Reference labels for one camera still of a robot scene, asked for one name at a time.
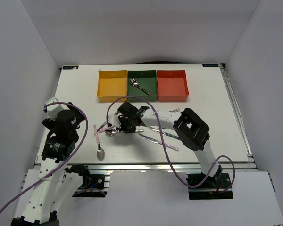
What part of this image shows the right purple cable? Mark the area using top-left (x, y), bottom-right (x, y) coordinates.
top-left (106, 96), bottom-right (236, 189)

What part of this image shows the dark handled spoon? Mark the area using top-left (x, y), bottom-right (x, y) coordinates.
top-left (130, 78), bottom-right (150, 96)

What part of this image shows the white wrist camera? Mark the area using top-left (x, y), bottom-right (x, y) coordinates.
top-left (107, 114), bottom-right (121, 129)
top-left (42, 97), bottom-right (69, 120)

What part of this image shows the red container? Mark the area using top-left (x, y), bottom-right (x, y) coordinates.
top-left (157, 70), bottom-right (189, 102)

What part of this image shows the pink handled fork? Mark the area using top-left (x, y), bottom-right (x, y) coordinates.
top-left (98, 126), bottom-right (114, 134)

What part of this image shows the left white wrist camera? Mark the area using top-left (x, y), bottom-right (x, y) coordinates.
top-left (42, 97), bottom-right (69, 120)

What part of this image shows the pink handled knife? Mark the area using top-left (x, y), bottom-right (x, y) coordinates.
top-left (139, 134), bottom-right (179, 151)

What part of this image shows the yellow container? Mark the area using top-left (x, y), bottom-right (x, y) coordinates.
top-left (97, 70), bottom-right (128, 103)

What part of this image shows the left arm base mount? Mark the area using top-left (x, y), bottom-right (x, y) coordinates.
top-left (63, 165), bottom-right (107, 198)

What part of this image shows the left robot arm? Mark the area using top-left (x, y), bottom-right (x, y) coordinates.
top-left (11, 97), bottom-right (90, 226)

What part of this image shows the purple cable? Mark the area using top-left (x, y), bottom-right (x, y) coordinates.
top-left (106, 96), bottom-right (236, 189)
top-left (0, 101), bottom-right (89, 226)

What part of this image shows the teal handled knife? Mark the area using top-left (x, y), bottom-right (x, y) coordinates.
top-left (148, 127), bottom-right (180, 140)

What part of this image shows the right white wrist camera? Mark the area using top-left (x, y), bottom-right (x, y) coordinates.
top-left (107, 114), bottom-right (121, 129)

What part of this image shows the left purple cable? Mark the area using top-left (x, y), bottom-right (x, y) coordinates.
top-left (0, 101), bottom-right (89, 226)

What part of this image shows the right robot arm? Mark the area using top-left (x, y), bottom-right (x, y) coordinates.
top-left (117, 101), bottom-right (222, 188)

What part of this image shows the pink handled spoon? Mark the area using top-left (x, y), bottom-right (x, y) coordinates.
top-left (93, 124), bottom-right (105, 160)

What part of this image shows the green container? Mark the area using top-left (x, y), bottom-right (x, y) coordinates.
top-left (127, 70), bottom-right (158, 102)

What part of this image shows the dark handled fork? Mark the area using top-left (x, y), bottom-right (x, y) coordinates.
top-left (168, 108), bottom-right (181, 113)

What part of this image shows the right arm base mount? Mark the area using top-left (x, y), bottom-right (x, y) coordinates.
top-left (188, 173), bottom-right (233, 200)

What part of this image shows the dark handled knife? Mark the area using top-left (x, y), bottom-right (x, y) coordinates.
top-left (97, 122), bottom-right (107, 133)

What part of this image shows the teal handled spoon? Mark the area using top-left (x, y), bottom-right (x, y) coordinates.
top-left (105, 129), bottom-right (144, 137)

